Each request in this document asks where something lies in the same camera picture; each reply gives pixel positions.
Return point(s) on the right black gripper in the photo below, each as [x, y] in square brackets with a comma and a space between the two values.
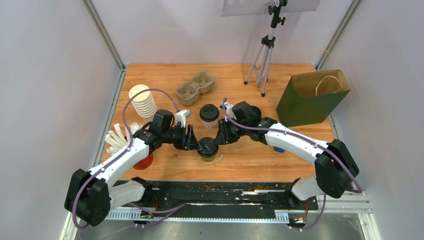
[223, 137]

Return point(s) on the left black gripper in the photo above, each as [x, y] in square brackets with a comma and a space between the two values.
[191, 142]

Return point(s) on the white paper coffee cup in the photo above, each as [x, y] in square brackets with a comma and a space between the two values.
[210, 124]

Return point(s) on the green paper coffee cup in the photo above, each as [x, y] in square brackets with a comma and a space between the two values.
[208, 158]

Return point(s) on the black plastic cup lid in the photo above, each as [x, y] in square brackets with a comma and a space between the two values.
[209, 113]

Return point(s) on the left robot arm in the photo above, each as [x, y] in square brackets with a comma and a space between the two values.
[93, 193]

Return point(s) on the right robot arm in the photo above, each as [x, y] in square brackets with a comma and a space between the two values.
[335, 168]

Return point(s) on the stack of black lids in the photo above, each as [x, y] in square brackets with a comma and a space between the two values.
[255, 115]

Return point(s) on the cardboard cup carrier tray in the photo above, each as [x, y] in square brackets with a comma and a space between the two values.
[189, 92]

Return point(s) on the red cup holder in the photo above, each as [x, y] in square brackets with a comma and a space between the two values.
[144, 163]

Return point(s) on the blue toy brick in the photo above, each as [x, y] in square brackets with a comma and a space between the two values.
[278, 149]

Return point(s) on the stack of white paper cups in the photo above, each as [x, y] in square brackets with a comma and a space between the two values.
[143, 103]

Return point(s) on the green paper bag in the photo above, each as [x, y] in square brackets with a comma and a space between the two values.
[309, 98]

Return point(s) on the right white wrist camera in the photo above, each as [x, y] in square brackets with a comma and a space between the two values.
[229, 114]

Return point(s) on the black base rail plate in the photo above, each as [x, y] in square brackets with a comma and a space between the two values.
[223, 200]

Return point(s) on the camera tripod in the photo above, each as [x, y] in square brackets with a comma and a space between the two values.
[262, 61]

